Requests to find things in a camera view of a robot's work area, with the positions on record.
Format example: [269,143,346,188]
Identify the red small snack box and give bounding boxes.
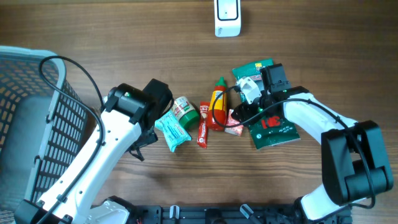
[224,109,243,136]

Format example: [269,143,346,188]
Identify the teal tissue pack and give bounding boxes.
[155,111,192,152]

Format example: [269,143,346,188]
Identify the red chili sauce bottle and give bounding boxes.
[206,77,227,131]

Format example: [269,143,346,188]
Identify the green 3M gloves package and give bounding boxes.
[232,58,300,150]

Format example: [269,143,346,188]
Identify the red coffee stick sachet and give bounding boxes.
[197,101,210,149]

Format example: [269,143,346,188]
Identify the green lid spice jar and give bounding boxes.
[172,96,200,129]

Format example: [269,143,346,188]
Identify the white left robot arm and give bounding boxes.
[14,79,172,223]

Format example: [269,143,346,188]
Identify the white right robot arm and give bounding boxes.
[233,63,394,223]

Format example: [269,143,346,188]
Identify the white barcode scanner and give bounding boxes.
[213,0,242,38]

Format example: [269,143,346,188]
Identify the black mesh shopping basket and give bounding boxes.
[1,46,90,223]

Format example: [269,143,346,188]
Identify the black left camera cable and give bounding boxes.
[35,55,108,224]

